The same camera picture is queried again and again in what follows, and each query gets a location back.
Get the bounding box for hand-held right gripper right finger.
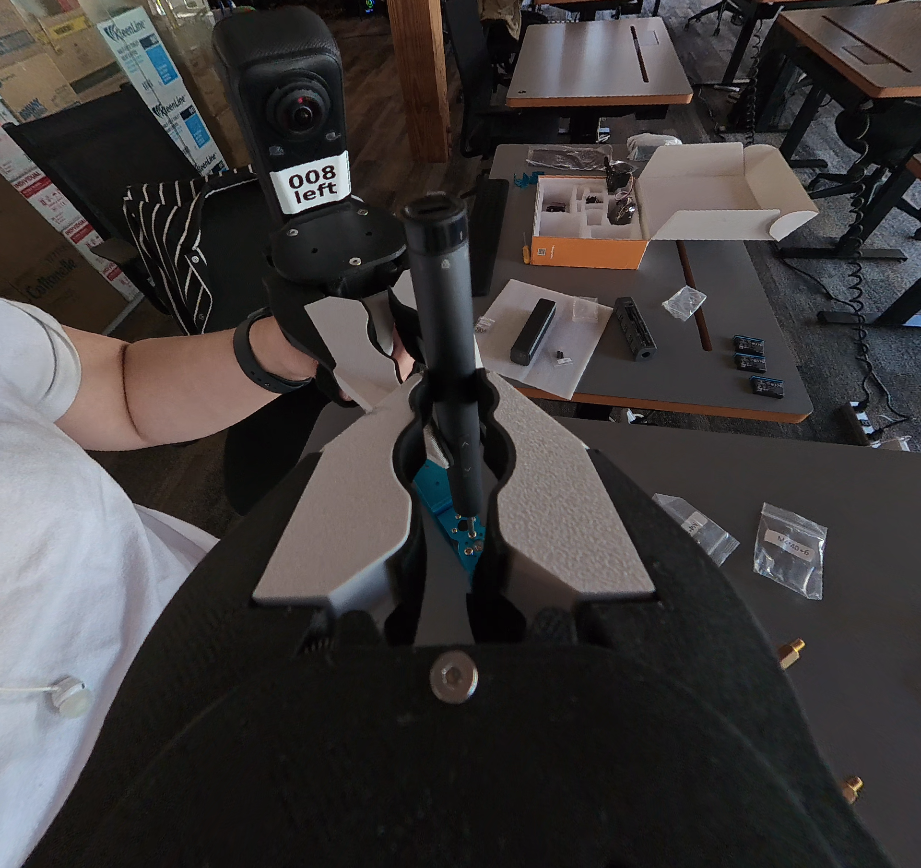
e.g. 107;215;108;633
471;370;656;640

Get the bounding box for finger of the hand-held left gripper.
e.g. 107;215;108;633
387;287;427;381
306;294;404;413

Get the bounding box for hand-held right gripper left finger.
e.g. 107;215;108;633
252;371;434;626

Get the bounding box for black electric screwdriver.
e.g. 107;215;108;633
400;196;486;521

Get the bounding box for blue toy robot arm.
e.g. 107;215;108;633
412;458;866;806

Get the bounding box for person's left forearm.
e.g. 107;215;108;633
52;324;289;453

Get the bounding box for grey desk with slot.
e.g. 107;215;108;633
504;15;697;109
471;143;815;426

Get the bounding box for dark desk with wooden edge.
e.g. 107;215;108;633
776;0;921;100

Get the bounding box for person's left hand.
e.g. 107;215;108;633
248;315;358;410

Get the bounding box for black wristband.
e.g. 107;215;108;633
231;305;316;397

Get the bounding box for white paper sheet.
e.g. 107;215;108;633
473;276;615;403

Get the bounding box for black rectangular case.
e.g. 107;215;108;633
508;297;558;368

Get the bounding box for wooden pillar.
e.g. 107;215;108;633
378;0;452;165

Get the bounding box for long black case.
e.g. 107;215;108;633
470;177;512;299

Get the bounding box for black bit holder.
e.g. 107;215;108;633
612;295;661;364

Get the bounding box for black white striped shirt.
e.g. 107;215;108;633
121;174;261;338

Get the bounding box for orange white cardboard box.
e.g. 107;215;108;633
520;141;821;273

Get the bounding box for scattered small clear parts bags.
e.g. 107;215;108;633
649;492;830;602

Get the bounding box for black plastic bag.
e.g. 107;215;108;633
525;145;614;171

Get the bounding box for person's white shirt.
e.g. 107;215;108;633
0;298;218;868

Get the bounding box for stack of cardboard boxes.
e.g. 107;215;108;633
0;0;231;322

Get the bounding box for white power strip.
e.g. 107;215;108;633
849;399;916;453

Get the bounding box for white earphone cable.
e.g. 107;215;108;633
0;674;96;721

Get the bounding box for coiled black cable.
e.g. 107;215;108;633
835;108;897;412

